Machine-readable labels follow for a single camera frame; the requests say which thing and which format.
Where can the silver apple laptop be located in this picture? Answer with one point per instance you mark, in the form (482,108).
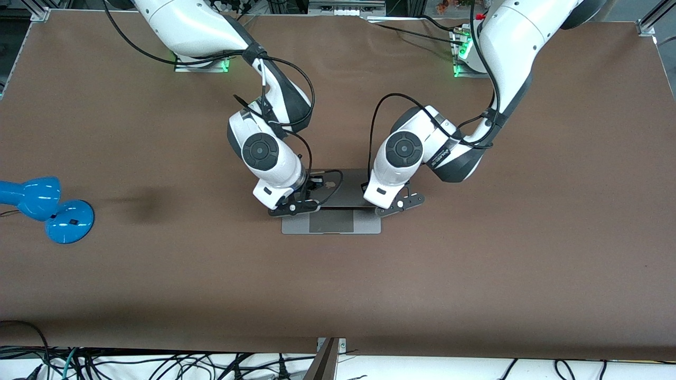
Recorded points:
(343,224)

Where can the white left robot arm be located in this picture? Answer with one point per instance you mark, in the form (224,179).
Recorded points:
(517,42)

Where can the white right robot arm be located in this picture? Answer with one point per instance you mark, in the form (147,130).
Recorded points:
(185,26)

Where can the white power strip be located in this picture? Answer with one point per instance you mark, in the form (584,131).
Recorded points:
(343,10)

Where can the blue desk lamp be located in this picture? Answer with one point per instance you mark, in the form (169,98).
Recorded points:
(68,221)

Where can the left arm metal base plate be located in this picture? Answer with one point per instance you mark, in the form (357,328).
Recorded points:
(465,74)

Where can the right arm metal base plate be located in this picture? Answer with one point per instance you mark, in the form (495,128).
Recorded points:
(203,69)

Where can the small metal table bracket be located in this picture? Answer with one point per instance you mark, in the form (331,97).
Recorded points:
(342,345)

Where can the dark metal post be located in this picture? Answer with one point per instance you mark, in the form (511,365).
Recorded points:
(323,367)

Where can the aluminium frame profile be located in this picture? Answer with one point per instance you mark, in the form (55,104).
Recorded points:
(647,25)
(38,11)

